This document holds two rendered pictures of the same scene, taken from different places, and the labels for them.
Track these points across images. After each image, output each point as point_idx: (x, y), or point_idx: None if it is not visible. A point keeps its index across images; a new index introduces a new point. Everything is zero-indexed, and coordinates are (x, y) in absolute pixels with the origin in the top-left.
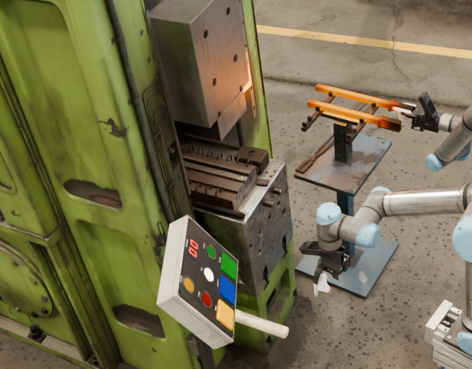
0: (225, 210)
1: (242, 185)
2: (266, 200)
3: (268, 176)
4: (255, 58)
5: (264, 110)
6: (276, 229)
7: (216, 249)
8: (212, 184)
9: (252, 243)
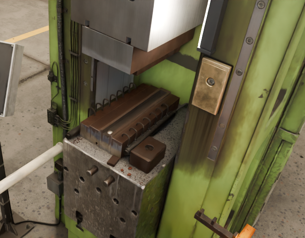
0: (79, 124)
1: (98, 131)
2: (93, 166)
3: (123, 169)
4: (253, 111)
5: (233, 177)
6: (105, 213)
7: None
8: (108, 113)
9: (68, 169)
